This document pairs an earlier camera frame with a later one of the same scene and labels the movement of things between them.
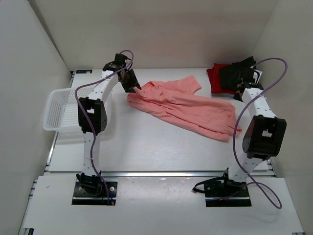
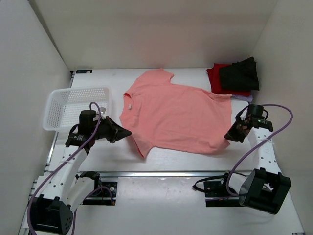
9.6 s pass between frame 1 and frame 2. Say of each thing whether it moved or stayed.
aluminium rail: stayed
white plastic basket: stayed
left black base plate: stayed
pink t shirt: moved
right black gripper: moved
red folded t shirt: stayed
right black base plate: stayed
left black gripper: moved
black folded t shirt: stayed
